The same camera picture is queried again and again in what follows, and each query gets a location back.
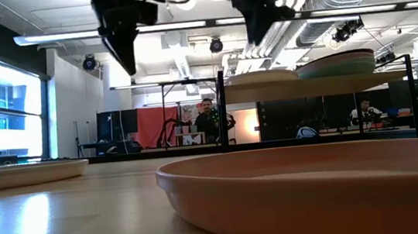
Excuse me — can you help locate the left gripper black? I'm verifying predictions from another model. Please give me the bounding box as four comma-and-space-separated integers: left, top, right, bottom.
87, 0, 159, 80

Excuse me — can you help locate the beige plate stack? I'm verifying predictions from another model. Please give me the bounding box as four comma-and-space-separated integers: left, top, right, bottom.
223, 67, 300, 89

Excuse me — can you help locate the black plate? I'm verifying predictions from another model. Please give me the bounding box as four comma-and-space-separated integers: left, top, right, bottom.
297, 46, 375, 65

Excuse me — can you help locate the green plate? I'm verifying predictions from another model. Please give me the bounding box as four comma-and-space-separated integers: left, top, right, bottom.
296, 59, 378, 82

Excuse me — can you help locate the terracotta plate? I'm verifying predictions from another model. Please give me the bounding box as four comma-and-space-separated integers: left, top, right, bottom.
154, 132, 418, 234

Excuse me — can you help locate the rig light bar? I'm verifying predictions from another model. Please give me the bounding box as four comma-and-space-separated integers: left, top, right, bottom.
12, 0, 418, 53

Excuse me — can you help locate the black partition panel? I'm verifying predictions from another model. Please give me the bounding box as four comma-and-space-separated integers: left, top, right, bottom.
94, 108, 142, 157

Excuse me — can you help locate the red fabric panel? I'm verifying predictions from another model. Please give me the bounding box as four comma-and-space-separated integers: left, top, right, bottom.
133, 104, 183, 151

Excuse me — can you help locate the black ceiling spotlight cluster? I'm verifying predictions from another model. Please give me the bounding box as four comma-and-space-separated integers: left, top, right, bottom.
330, 16, 367, 45

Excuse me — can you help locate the black cabinet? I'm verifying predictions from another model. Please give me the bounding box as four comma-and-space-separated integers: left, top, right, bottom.
255, 95, 327, 143

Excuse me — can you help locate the person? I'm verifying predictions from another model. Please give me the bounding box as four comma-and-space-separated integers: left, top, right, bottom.
190, 97, 223, 146
348, 97, 385, 126

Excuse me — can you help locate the white blue ball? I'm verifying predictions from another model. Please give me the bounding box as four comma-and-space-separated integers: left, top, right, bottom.
295, 124, 320, 140

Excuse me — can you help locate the large window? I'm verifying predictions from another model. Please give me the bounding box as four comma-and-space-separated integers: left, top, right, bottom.
0, 51, 55, 164

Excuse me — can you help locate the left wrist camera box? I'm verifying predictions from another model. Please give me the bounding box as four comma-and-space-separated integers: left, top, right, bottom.
129, 0, 162, 29

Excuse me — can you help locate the black wire dish rack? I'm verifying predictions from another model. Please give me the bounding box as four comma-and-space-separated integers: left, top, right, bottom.
214, 50, 418, 159

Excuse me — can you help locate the black aluminium rig frame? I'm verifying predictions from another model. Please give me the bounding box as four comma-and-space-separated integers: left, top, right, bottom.
0, 65, 418, 185

